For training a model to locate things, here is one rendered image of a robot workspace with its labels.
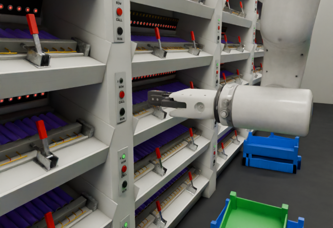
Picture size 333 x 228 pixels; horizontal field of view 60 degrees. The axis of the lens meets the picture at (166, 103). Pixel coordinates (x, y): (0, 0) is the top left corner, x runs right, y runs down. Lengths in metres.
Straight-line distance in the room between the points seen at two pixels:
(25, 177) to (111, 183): 0.23
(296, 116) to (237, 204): 0.72
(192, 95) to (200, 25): 0.77
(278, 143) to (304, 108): 1.47
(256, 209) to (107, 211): 0.60
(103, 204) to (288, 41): 0.57
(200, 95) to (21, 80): 0.32
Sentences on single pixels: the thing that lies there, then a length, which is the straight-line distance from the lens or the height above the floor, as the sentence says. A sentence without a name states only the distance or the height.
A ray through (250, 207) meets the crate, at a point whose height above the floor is 0.12.
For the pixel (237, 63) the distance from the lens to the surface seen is 1.98.
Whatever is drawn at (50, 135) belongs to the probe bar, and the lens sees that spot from 0.66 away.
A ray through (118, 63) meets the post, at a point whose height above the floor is 0.68.
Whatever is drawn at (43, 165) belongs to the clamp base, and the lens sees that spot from 0.61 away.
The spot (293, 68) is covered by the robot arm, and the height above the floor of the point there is 0.67.
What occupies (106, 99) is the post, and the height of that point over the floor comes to 0.59.
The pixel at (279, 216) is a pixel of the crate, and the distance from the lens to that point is 1.18.
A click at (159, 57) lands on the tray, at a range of 0.89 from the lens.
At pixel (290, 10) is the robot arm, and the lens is 0.51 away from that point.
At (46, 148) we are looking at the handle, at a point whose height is 0.52.
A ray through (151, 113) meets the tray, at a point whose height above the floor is 0.50.
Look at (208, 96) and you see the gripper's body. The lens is 0.56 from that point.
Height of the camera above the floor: 0.72
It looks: 11 degrees down
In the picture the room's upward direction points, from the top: straight up
